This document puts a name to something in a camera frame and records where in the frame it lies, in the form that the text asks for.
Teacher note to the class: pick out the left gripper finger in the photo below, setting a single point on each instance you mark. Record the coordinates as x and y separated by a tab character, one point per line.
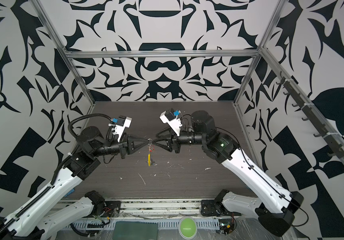
136	146
131	138

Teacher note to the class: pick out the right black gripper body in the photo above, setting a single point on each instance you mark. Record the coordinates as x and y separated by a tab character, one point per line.
177	144

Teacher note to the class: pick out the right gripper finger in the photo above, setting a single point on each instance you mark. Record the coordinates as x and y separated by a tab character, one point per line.
165	145
163	135

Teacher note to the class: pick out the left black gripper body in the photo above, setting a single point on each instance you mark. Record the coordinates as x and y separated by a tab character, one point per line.
123	149

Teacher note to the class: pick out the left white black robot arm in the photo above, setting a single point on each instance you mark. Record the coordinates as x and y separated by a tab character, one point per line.
32	221

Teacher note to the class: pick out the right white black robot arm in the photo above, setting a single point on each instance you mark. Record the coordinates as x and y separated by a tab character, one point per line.
274	206

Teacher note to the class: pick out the green round button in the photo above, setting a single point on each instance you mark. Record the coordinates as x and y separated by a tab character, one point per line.
187	228

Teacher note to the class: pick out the dark green pad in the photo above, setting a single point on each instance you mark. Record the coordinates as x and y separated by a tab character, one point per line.
135	231

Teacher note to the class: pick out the small circuit board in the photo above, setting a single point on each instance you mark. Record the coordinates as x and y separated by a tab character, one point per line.
227	226

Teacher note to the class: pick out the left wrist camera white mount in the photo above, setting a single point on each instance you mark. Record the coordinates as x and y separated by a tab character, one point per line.
117	127

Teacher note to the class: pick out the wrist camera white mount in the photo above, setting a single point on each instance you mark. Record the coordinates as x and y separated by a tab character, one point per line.
171	117
117	127

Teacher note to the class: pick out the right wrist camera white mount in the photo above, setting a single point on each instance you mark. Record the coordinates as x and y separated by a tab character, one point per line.
171	117

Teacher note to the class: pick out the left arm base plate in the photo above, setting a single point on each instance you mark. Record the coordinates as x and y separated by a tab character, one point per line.
109	209

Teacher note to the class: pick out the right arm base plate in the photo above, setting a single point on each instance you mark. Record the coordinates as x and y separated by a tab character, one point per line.
211	208

